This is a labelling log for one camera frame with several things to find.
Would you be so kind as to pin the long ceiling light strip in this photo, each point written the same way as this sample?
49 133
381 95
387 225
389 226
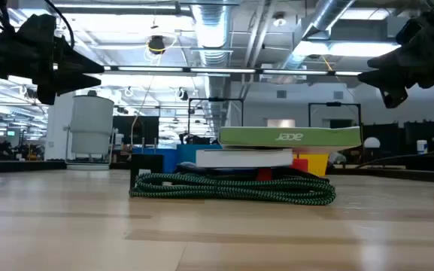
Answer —
220 70

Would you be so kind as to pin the white canister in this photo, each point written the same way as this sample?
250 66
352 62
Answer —
422 147

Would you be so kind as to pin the small red block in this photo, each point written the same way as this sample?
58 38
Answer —
300 165

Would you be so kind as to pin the black frame stand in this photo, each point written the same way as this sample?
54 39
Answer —
359 113
189 120

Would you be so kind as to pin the blue slotted plastic basket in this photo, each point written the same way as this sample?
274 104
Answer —
169 158

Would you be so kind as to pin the yellow slotted plastic basket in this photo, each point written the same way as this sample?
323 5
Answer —
316 163

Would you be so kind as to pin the black power adapter block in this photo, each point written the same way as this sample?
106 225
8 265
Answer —
146 162

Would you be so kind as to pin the green white Acer box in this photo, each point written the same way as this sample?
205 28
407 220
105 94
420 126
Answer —
288 136

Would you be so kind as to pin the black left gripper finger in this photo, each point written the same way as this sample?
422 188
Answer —
62 84
70 62

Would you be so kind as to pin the black storage cabinet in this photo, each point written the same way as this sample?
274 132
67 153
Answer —
427 135

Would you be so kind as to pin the white cylindrical tank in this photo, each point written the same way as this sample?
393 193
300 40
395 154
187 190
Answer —
91 124

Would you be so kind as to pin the silver ventilation duct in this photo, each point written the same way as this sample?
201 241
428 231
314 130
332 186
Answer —
212 26

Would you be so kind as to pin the black table frame rail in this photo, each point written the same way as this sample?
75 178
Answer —
13 165

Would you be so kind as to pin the white globe lamp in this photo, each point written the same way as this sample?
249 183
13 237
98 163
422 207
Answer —
372 142

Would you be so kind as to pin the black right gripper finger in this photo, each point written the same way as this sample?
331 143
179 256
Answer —
387 61
387 86

